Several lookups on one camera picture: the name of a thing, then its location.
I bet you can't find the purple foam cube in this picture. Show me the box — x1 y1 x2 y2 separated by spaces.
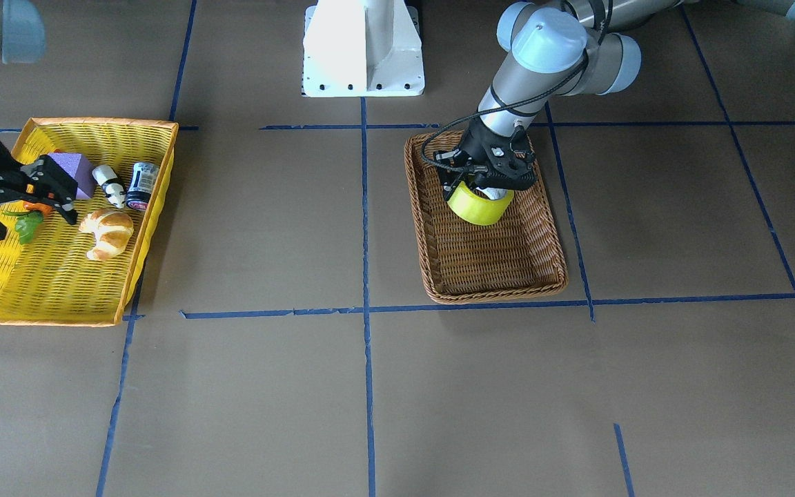
47 152 97 200

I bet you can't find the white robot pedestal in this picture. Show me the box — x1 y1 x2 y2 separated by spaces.
301 1 426 98

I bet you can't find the brown wicker basket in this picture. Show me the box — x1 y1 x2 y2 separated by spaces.
404 131 569 304

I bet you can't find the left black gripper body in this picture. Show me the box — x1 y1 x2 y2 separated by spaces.
454 117 537 191

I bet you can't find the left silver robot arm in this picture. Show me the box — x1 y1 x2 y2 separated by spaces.
435 1 680 191

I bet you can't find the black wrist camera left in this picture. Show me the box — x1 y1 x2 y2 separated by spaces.
433 148 474 200

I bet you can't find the toy croissant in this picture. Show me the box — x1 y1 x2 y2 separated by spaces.
79 208 135 262

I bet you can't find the yellow tape roll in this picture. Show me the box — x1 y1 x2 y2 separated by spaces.
446 182 515 226

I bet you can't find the yellow plastic basket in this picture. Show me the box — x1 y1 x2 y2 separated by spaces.
0 117 179 327

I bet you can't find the toy carrot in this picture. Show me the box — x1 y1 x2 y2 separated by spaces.
23 201 54 217

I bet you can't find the black white toy cow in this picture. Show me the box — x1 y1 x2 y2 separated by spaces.
91 164 126 208

